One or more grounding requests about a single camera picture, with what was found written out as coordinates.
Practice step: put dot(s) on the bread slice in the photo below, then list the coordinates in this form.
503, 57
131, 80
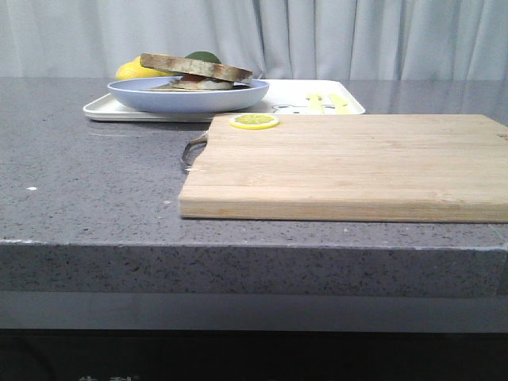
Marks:
220, 71
179, 89

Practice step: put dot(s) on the white bear tray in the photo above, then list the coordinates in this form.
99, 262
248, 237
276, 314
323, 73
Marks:
284, 96

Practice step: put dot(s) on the grey curtain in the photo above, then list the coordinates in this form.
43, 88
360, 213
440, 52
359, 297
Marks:
361, 40

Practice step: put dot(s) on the light blue plate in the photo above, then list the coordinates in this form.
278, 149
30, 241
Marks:
143, 95

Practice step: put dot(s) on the yellow lemon slice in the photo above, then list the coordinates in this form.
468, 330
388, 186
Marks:
254, 121

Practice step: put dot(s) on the front yellow lemon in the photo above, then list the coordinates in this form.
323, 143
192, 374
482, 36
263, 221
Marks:
133, 70

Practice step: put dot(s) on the yellow plastic fork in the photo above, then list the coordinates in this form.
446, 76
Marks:
315, 106

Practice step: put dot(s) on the yellow plastic knife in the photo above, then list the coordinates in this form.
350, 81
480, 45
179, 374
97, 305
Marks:
340, 104

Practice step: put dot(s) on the metal board handle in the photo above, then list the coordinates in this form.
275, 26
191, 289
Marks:
186, 161

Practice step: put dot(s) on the sandwich filling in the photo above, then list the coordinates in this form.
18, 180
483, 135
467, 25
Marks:
199, 81

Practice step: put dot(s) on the green lime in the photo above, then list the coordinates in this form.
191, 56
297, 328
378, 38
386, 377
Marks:
204, 56

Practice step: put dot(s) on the wooden cutting board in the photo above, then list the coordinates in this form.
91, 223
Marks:
388, 167

